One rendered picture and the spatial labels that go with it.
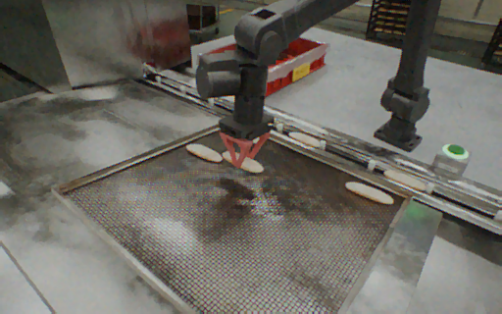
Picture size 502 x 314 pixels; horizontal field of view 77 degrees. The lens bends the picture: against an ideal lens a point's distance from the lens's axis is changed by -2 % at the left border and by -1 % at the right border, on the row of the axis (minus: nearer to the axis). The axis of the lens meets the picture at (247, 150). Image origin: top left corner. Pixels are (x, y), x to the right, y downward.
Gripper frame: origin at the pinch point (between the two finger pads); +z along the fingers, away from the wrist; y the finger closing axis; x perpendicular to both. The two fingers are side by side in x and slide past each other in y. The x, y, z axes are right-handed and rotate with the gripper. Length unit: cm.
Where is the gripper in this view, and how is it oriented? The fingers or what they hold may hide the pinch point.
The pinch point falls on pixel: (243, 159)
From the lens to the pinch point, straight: 66.5
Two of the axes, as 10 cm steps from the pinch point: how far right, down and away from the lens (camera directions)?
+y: -6.0, 3.3, -7.2
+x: 7.9, 3.6, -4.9
